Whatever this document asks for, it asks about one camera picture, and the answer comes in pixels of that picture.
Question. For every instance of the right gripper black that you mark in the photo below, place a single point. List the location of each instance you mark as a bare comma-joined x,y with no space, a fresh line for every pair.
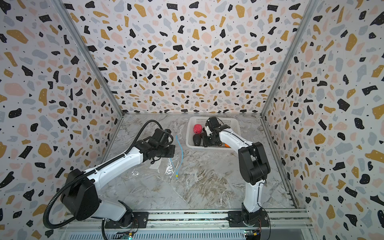
208,139

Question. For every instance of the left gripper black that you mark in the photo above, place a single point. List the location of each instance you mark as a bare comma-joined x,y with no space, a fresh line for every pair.
171,153

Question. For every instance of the black toy avocado front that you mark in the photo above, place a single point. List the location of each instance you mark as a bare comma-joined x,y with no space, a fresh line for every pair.
197,140

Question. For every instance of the pink toy fruit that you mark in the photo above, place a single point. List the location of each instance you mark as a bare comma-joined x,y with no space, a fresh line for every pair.
197,129

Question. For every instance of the clear zip top bag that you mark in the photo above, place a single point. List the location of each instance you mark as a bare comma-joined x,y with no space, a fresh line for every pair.
162,169

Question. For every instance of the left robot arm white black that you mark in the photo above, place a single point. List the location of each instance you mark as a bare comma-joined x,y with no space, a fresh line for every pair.
82,199

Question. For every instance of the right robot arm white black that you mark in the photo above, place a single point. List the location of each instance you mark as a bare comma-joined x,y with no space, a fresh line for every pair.
253,163

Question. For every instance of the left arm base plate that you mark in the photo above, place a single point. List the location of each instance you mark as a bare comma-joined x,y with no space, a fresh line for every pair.
131,221

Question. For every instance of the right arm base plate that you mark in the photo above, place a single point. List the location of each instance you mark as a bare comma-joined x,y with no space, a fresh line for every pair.
243,219

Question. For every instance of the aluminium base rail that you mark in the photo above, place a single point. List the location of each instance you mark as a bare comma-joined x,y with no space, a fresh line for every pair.
273,224

